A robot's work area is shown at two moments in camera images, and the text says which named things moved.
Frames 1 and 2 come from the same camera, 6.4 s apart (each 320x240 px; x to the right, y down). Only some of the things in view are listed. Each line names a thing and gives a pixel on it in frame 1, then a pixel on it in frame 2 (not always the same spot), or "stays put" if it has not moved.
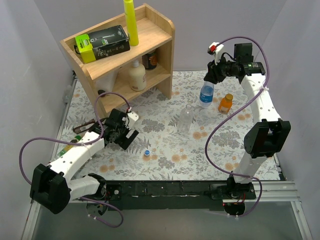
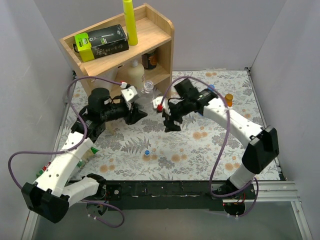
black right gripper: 213,71 → 172,114
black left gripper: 126,139 → 130,112
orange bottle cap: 229,96 stays put
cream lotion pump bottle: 137,73 stays put
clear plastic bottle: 186,119 → 144,100
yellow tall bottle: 131,22 stays put
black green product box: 96,45 stays put
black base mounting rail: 175,195 stays put
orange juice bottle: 225,104 stays put
